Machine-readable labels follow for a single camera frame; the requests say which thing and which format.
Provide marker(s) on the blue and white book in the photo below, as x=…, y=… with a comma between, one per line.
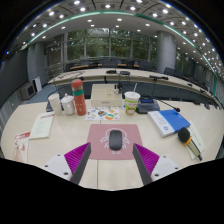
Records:
x=168, y=122

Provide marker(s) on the pink mouse pad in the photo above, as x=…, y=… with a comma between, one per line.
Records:
x=98, y=145

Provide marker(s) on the cartoon paper cup with straw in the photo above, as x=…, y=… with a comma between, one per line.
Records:
x=131, y=103

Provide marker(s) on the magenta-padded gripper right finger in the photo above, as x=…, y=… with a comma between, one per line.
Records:
x=148, y=158

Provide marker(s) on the curved conference desk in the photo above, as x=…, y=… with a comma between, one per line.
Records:
x=96, y=74

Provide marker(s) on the colourful sticker sheet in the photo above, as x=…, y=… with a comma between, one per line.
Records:
x=101, y=114

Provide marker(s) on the red thermos bottle green band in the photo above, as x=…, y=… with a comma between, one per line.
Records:
x=79, y=98

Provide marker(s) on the red and white leaflet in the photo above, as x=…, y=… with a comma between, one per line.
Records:
x=21, y=146

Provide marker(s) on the black conference microphone unit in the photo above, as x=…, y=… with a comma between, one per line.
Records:
x=146, y=106

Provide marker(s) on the white lidded mug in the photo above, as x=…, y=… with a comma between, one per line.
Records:
x=68, y=106

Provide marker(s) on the group of office chairs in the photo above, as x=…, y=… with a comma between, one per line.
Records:
x=108, y=62

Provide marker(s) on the beige cardboard box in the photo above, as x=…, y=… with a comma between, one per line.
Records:
x=106, y=98

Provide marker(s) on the black computer mouse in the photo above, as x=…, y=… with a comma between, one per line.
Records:
x=115, y=140

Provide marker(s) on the group of ceiling lights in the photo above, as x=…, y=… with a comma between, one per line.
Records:
x=107, y=6

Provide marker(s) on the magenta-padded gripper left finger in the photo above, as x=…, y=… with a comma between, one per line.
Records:
x=76, y=157

